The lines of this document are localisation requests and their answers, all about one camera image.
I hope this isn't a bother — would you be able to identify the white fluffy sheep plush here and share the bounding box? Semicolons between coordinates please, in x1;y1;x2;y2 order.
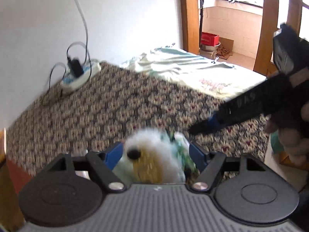
113;128;199;185

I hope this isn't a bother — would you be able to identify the person's right hand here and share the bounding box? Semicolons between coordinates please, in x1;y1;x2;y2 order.
265;103;308;166

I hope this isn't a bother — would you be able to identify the floral patterned bed cover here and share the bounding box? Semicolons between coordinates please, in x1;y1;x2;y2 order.
6;63;268;175

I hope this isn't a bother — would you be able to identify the white power strip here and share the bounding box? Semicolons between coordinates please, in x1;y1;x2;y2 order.
60;60;101;94

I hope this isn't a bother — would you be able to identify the red plastic crate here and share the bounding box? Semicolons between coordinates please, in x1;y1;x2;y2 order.
201;32;219;46

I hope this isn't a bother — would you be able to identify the light green bed sheet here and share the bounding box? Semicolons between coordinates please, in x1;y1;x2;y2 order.
119;46;266;101

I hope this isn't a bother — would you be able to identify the black power adapter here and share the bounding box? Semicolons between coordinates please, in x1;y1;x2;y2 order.
67;56;84;78

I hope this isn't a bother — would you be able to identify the brown cardboard box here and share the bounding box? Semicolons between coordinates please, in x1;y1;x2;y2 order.
1;128;25;231

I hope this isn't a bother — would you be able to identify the grey power cable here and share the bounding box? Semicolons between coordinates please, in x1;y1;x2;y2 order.
42;0;92;106

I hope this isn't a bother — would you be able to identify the wooden door frame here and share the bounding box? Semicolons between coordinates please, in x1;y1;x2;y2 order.
180;0;199;55

